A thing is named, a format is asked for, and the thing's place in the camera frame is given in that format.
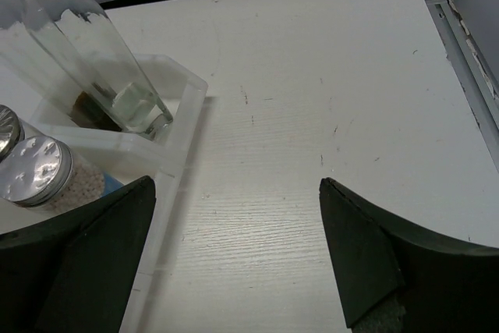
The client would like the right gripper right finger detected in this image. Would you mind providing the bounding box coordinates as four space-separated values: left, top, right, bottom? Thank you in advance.
320 178 498 332

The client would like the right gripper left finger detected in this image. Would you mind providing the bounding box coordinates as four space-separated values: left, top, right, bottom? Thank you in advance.
1 176 156 332

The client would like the white shaker blue label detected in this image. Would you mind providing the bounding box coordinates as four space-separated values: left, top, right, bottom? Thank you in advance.
1 136 122 216

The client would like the tall jar silver lid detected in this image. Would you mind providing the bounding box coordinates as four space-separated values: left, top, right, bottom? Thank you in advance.
0 105 25 161

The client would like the glass pourer bottle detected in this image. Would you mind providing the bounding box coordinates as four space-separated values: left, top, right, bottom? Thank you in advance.
26 0 173 140

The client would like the glass bottle dark sauce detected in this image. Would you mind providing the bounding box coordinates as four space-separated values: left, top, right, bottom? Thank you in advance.
1 0 123 132

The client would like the white plastic organizer tray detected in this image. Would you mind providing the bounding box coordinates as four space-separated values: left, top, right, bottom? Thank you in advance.
1 55 207 332

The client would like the aluminium table frame rail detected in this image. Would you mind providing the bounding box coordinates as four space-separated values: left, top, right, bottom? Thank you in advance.
425 0 498 165

